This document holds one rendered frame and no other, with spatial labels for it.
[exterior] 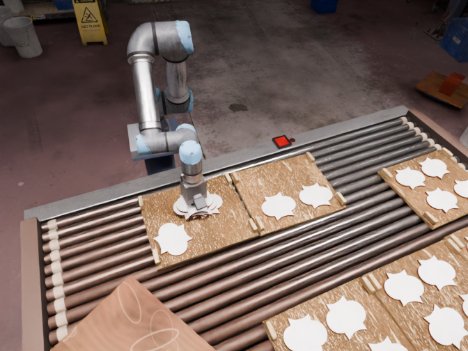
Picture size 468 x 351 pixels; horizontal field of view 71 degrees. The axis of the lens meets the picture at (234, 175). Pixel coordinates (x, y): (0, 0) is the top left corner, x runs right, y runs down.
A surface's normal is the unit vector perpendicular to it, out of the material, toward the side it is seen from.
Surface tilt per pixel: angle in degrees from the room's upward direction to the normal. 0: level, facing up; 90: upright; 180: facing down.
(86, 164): 0
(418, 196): 0
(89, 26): 77
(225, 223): 0
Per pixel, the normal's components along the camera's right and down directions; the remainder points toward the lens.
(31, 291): 0.04, -0.67
